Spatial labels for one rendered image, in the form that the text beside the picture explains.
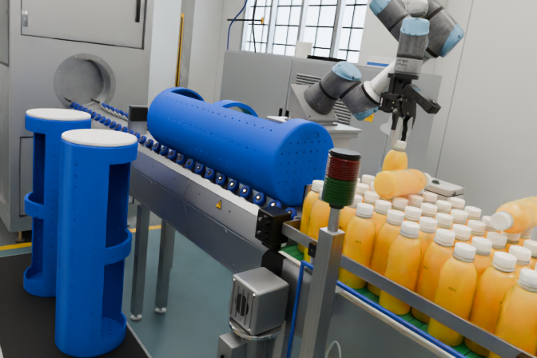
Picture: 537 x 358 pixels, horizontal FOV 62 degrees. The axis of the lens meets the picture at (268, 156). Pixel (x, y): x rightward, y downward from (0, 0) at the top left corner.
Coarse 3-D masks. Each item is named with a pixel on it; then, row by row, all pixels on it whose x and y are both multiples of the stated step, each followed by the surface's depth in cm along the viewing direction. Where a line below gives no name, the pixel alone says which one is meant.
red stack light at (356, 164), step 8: (328, 160) 85; (336, 160) 83; (344, 160) 83; (360, 160) 85; (328, 168) 85; (336, 168) 84; (344, 168) 83; (352, 168) 83; (328, 176) 85; (336, 176) 84; (344, 176) 83; (352, 176) 84
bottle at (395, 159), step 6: (390, 150) 133; (396, 150) 132; (402, 150) 131; (390, 156) 132; (396, 156) 131; (402, 156) 131; (384, 162) 133; (390, 162) 131; (396, 162) 131; (402, 162) 131; (384, 168) 133; (390, 168) 132; (396, 168) 131; (402, 168) 131
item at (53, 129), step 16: (32, 128) 202; (48, 128) 201; (64, 128) 203; (80, 128) 209; (48, 144) 202; (48, 160) 204; (48, 176) 206; (32, 192) 224; (48, 192) 207; (32, 208) 210; (48, 208) 209; (32, 224) 229; (48, 224) 211; (32, 240) 231; (48, 240) 212; (32, 256) 233; (48, 256) 214; (32, 272) 234; (48, 272) 216; (32, 288) 218; (48, 288) 218
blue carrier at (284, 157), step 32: (160, 96) 198; (192, 96) 211; (160, 128) 191; (192, 128) 171; (224, 128) 157; (256, 128) 147; (288, 128) 139; (320, 128) 145; (224, 160) 156; (256, 160) 142; (288, 160) 140; (320, 160) 149; (288, 192) 143
